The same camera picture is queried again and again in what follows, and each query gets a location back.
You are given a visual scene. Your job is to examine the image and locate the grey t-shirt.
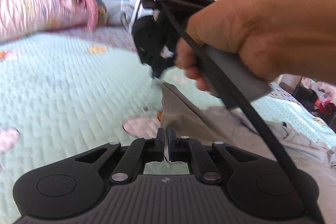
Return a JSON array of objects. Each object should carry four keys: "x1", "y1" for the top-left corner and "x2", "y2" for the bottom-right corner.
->
[{"x1": 161, "y1": 83, "x2": 335, "y2": 223}]

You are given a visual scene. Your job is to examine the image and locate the person's right hand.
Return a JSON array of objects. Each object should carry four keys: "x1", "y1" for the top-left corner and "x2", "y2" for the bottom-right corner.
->
[{"x1": 186, "y1": 0, "x2": 335, "y2": 84}]

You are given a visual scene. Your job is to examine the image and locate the colourful patterned pillow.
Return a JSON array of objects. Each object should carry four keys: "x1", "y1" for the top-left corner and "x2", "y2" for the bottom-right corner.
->
[{"x1": 96, "y1": 0, "x2": 108, "y2": 27}]

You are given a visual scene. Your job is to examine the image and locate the mint quilted bee bedspread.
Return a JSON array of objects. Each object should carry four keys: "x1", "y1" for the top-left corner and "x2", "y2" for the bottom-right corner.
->
[{"x1": 1, "y1": 34, "x2": 335, "y2": 223}]

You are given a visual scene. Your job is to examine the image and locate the black chair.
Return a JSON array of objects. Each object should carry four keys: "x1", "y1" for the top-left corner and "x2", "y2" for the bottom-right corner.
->
[{"x1": 293, "y1": 85, "x2": 335, "y2": 119}]

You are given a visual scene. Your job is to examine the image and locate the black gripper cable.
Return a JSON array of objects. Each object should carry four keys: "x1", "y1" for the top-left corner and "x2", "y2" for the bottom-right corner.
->
[{"x1": 146, "y1": 0, "x2": 325, "y2": 224}]

